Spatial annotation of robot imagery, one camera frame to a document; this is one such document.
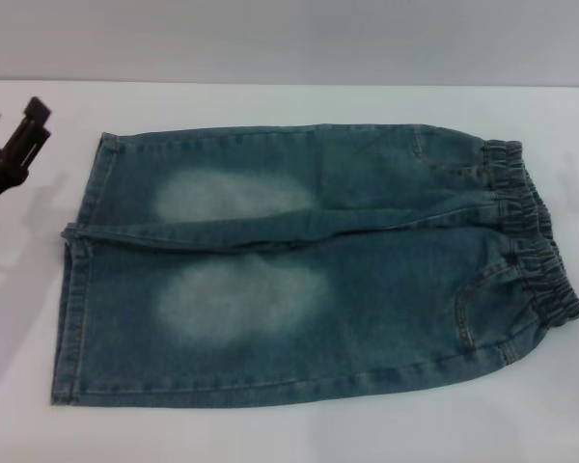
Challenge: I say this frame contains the blue denim shorts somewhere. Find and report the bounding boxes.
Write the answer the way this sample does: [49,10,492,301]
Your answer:
[49,122,579,406]

